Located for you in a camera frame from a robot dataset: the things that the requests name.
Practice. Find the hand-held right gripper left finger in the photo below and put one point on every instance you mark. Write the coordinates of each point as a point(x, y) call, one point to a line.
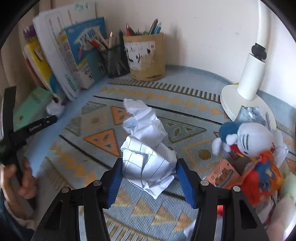
point(114, 185)

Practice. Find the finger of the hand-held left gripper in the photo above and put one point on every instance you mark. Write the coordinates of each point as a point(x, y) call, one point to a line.
point(34, 126)
point(9, 109)

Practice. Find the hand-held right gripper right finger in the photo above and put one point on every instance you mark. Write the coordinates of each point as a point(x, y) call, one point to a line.
point(185, 183)

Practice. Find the grid-lined paper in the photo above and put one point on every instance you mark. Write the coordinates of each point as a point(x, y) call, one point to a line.
point(143, 166)

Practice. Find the red orange cloth pouch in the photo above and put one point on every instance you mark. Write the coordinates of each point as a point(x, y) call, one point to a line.
point(261, 176)

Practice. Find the blue and white plush toy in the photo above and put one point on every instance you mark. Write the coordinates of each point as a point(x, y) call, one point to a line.
point(249, 139)

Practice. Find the pastel pompom toy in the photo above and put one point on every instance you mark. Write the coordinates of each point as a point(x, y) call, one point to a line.
point(288, 185)

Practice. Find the person's left forearm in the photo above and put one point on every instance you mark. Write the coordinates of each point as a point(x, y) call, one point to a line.
point(11, 222)

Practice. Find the person's left hand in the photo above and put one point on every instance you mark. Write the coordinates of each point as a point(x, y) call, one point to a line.
point(27, 185)

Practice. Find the pale green box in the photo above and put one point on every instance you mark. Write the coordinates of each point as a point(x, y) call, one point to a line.
point(32, 102)

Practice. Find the small crumpled white paper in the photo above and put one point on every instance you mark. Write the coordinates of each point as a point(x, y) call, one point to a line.
point(54, 109)

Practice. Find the patterned blue mat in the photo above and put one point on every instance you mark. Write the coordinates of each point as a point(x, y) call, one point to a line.
point(69, 150)

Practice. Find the yellow book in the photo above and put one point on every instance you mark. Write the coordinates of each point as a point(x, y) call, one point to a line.
point(37, 60)

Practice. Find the white workbooks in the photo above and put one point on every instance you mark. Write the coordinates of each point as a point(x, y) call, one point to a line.
point(53, 46)

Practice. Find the crumpled blue-grey paper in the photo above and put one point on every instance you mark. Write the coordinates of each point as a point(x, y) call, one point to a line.
point(252, 114)

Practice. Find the blue picture book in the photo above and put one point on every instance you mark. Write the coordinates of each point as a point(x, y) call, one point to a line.
point(90, 46)

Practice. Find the black mesh pencil holder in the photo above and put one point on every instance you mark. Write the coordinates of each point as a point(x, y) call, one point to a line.
point(115, 64)

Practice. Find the crumpled printed white paper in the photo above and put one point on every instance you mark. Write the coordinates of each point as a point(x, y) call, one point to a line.
point(281, 148)

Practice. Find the bunch of pencils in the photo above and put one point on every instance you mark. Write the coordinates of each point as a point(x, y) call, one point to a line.
point(111, 41)

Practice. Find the brown paper pen holder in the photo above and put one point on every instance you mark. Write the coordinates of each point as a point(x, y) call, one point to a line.
point(148, 69)

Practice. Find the white desk lamp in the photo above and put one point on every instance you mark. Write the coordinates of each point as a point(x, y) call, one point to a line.
point(252, 71)

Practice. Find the bunch of pens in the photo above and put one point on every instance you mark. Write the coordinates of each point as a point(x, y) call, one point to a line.
point(153, 26)

